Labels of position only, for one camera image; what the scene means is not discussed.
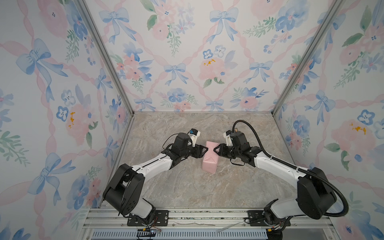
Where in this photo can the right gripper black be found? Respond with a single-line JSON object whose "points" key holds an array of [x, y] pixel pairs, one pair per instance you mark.
{"points": [[222, 149]]}

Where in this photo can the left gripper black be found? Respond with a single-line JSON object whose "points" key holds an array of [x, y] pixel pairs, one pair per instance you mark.
{"points": [[199, 155]]}

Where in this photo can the purple pink wrapping paper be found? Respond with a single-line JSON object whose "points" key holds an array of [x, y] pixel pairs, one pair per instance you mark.
{"points": [[211, 159]]}

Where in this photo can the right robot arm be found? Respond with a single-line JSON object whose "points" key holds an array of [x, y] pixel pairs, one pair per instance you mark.
{"points": [[313, 198]]}

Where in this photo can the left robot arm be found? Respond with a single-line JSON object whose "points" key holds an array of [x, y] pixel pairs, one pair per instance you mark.
{"points": [[124, 190]]}

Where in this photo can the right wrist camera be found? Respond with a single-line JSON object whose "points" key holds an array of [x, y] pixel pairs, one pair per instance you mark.
{"points": [[232, 138]]}

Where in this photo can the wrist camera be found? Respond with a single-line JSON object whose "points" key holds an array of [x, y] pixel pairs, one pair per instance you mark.
{"points": [[232, 138], [194, 134]]}

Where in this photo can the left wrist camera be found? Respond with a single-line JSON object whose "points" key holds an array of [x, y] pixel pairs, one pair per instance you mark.
{"points": [[194, 134]]}

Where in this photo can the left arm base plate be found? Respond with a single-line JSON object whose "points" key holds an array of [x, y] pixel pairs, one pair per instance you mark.
{"points": [[156, 218]]}

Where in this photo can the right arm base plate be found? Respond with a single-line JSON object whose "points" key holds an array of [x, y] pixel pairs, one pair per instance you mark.
{"points": [[258, 218]]}

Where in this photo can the aluminium frame rail front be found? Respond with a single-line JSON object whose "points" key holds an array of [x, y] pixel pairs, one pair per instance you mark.
{"points": [[108, 218]]}

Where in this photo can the vented cable duct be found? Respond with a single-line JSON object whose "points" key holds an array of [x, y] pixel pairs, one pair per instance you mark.
{"points": [[180, 234]]}

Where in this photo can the right aluminium corner post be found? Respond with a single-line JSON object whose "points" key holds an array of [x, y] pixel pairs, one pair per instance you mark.
{"points": [[328, 19]]}

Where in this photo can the aluminium corner post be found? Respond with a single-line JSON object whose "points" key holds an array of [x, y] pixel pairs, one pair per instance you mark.
{"points": [[95, 34], [328, 19]]}

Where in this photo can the left aluminium corner post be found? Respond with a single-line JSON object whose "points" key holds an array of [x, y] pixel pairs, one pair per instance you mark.
{"points": [[95, 34]]}

